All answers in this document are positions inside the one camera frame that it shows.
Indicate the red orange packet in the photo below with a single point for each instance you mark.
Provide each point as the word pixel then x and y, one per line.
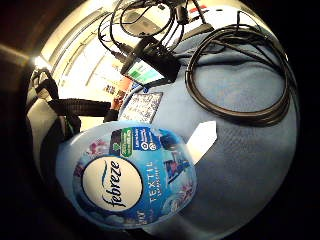
pixel 121 91

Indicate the black device with lit screen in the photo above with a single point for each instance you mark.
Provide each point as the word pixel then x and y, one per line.
pixel 156 61

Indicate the blue spray bottle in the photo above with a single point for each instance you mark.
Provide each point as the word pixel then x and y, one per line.
pixel 133 176

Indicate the grey flat box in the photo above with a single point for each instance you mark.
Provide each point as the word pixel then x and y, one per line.
pixel 141 21

